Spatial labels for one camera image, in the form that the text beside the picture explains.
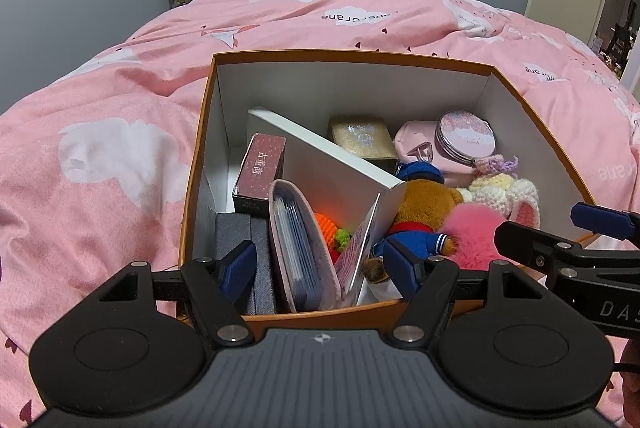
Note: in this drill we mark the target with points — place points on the dark printed card box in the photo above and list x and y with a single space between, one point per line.
260 173

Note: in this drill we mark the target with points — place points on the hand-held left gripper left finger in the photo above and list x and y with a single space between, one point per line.
240 268

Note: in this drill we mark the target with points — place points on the dark grey box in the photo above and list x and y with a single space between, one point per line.
235 228

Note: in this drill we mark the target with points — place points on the pink printed blanket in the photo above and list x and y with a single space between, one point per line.
100 133

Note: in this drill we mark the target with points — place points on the brown bear plush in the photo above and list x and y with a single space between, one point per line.
425 203

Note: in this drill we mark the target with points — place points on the orange cardboard box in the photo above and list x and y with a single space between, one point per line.
350 88

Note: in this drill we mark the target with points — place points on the pink fabric pouch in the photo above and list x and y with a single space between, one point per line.
410 140

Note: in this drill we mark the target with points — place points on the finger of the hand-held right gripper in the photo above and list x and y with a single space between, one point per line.
525 238
600 218

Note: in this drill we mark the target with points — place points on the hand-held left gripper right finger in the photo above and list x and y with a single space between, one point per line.
402 268

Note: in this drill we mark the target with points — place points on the gold box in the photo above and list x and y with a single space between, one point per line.
360 135

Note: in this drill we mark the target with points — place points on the white box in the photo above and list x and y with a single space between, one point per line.
325 173

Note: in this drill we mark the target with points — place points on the pink fluffy pompom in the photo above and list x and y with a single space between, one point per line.
475 233

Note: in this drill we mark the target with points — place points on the orange green crochet carrot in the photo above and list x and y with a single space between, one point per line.
325 225

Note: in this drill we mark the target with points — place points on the white pink crochet toy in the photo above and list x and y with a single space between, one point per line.
505 195

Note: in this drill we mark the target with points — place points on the round pink compact mirror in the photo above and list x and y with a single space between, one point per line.
465 133

